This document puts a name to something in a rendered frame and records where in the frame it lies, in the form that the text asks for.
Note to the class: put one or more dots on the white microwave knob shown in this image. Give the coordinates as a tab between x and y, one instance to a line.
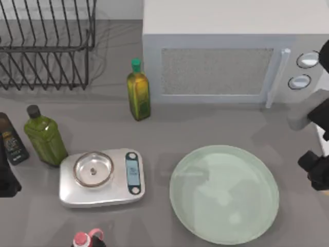
307	59
299	81

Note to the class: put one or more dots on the pale microwave door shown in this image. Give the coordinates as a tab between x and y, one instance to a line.
216	97

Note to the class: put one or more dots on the pale microwave oven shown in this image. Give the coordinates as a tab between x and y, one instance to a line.
205	18

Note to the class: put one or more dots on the pale green plate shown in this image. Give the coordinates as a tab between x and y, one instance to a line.
223	195

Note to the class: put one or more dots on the yellow-green bottle with green cap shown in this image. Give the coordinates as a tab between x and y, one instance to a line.
138	95

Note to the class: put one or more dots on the silver kitchen scale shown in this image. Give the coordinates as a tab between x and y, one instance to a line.
102	195

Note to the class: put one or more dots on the dark bottle with pink cap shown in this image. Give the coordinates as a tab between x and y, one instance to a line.
82	239

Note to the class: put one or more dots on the green bottle with black cap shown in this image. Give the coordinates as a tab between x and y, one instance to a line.
46	139

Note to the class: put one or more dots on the dark brown bottle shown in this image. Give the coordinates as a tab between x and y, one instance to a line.
13	144

